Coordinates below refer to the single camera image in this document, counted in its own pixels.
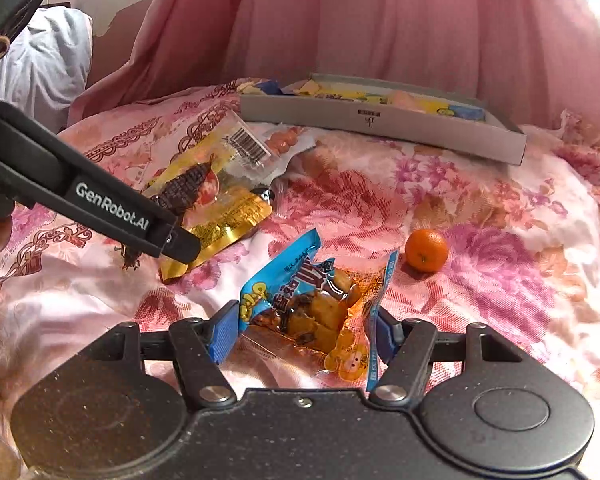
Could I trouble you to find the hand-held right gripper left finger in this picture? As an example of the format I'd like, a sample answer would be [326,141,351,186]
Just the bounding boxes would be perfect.
[87,301,241,408]

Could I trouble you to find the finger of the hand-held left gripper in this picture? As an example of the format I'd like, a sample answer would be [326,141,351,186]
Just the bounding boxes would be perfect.
[160,224,202,265]

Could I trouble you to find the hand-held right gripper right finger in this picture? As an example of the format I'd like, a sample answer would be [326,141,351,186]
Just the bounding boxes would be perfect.
[367,305,526,408]

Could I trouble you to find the yellow corn snack packet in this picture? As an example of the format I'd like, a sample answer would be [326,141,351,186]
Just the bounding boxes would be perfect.
[142,152,273,283]

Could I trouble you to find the blue snack packet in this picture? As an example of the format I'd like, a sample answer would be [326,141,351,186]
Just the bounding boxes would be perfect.
[237,227,401,393]

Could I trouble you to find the small orange tangerine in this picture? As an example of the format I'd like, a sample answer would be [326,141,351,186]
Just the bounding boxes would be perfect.
[405,228,450,273]

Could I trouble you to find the grey cardboard box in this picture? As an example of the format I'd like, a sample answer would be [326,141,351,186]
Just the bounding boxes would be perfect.
[239,74,528,166]

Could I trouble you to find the pale blue pillow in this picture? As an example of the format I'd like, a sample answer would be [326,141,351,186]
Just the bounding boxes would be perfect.
[0,6,95,133]

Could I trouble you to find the clear sausage packet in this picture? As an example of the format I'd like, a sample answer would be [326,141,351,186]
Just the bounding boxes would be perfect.
[215,112,317,181]

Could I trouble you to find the pink floral blanket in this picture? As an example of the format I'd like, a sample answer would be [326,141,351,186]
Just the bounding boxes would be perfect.
[0,77,600,480]

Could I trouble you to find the pile of colourful snack packets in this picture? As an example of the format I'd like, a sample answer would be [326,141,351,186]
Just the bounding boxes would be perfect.
[280,76,488,122]

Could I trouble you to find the pink curtain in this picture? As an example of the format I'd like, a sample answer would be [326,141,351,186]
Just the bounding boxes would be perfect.
[67,0,600,131]

